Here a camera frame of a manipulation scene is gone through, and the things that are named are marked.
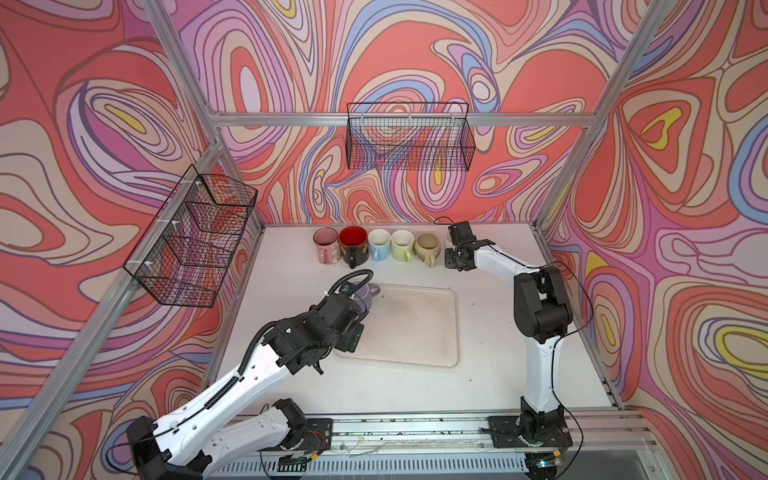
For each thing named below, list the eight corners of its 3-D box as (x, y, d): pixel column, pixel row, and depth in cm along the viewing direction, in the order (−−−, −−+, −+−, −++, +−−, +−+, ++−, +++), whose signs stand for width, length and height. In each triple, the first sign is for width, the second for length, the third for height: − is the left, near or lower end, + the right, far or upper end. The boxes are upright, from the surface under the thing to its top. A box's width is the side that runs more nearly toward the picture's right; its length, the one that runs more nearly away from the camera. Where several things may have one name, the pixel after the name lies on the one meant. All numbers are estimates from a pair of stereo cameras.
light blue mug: (368, 269, 108) (367, 252, 100) (370, 246, 115) (368, 228, 108) (390, 269, 108) (390, 252, 100) (390, 246, 115) (390, 228, 108)
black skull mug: (340, 275, 106) (336, 257, 98) (344, 245, 115) (340, 226, 107) (367, 275, 106) (366, 257, 98) (369, 245, 115) (368, 226, 107)
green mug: (390, 268, 108) (391, 252, 101) (390, 246, 114) (390, 230, 107) (413, 268, 108) (415, 252, 101) (411, 246, 114) (413, 230, 107)
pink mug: (324, 274, 107) (319, 254, 98) (315, 252, 113) (309, 231, 104) (348, 265, 109) (344, 245, 100) (337, 244, 116) (333, 223, 107)
